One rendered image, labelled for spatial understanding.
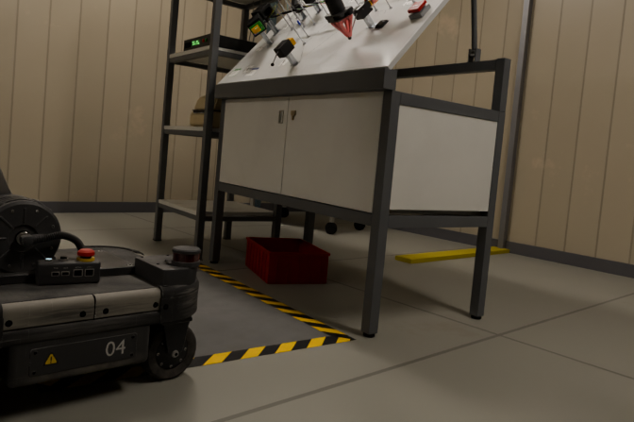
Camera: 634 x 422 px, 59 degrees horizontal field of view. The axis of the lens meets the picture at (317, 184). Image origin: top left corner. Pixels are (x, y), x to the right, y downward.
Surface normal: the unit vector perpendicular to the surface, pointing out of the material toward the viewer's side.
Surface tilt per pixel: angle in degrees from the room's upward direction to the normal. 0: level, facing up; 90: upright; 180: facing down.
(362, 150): 90
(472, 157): 90
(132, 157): 90
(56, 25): 90
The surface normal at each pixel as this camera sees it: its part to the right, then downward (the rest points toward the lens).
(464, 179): 0.59, 0.10
